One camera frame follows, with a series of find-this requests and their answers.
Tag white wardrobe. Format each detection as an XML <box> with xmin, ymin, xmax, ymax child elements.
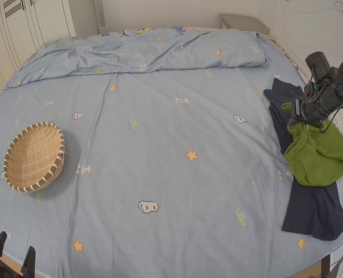
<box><xmin>0</xmin><ymin>0</ymin><xmax>76</xmax><ymax>93</ymax></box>

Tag pale blue quilt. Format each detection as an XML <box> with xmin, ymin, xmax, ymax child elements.
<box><xmin>3</xmin><ymin>26</ymin><xmax>272</xmax><ymax>90</ymax></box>

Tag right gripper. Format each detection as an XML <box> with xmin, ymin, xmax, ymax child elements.
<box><xmin>291</xmin><ymin>97</ymin><xmax>331</xmax><ymax>124</ymax></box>

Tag grey bedside table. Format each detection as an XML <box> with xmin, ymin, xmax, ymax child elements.
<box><xmin>220</xmin><ymin>13</ymin><xmax>270</xmax><ymax>35</ymax></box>

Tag green shorts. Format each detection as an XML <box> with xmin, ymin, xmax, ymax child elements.
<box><xmin>282</xmin><ymin>103</ymin><xmax>343</xmax><ymax>187</ymax></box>

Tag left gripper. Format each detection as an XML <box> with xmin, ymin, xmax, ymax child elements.
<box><xmin>0</xmin><ymin>231</ymin><xmax>36</xmax><ymax>278</ymax></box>

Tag round woven basket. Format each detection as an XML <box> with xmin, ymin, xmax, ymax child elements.
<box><xmin>0</xmin><ymin>122</ymin><xmax>66</xmax><ymax>194</ymax></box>

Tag dark blue garment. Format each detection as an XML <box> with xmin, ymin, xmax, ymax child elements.
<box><xmin>263</xmin><ymin>78</ymin><xmax>343</xmax><ymax>241</ymax></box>

